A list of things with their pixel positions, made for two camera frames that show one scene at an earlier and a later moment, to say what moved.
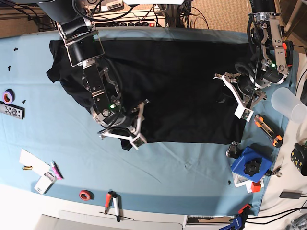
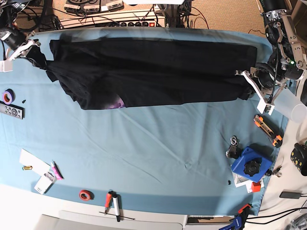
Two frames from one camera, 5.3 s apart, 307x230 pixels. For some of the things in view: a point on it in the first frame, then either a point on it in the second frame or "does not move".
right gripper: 136,139 -> 6,65
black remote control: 17,112 does not move
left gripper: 244,110 -> 268,94
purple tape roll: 8,96 does not move
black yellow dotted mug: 299,157 does not move
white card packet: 46,181 does not move
